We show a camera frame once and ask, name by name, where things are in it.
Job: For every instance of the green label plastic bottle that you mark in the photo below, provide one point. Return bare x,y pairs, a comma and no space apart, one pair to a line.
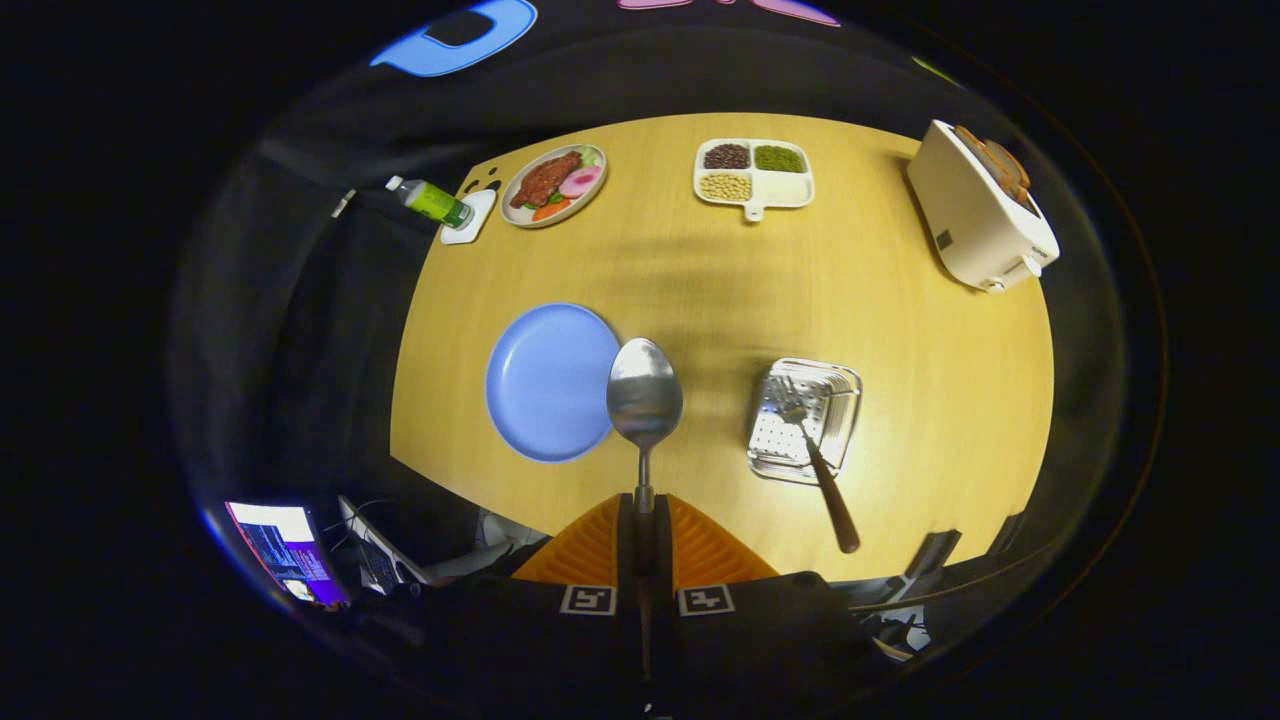
435,202

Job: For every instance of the plate of model food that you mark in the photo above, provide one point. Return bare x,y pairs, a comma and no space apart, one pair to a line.
545,180

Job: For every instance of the toast slice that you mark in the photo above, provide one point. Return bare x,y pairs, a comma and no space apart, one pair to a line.
1000,165

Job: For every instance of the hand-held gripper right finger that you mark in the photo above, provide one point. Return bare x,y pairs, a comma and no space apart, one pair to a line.
664,560

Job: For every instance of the perforated metal basket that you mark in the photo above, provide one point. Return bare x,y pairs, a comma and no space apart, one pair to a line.
775,445

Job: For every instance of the computer monitor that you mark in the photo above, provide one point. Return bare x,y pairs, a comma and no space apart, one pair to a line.
285,550

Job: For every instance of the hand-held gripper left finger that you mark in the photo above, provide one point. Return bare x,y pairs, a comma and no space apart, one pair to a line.
627,560

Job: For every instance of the white square coaster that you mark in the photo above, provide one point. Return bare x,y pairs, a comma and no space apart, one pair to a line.
478,215

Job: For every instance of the blue plate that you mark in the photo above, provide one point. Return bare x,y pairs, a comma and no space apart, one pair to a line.
545,385

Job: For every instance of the white toaster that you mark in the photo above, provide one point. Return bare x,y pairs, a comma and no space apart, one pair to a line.
975,230

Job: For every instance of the white divided bean tray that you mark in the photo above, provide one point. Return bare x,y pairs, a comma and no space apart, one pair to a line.
785,188

